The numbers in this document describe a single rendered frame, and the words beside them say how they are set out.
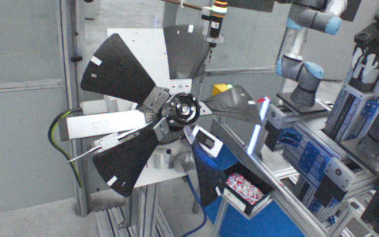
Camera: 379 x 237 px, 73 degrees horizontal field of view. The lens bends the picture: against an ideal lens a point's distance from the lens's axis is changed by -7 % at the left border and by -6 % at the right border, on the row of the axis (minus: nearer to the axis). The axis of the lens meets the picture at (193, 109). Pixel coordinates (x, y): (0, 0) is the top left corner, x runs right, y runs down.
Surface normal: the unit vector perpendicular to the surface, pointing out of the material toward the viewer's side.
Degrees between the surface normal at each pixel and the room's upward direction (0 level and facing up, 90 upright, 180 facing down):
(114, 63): 78
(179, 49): 53
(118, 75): 83
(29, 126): 90
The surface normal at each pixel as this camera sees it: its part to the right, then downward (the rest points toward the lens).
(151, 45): 0.44, -0.15
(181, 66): -0.35, -0.22
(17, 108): 0.45, 0.51
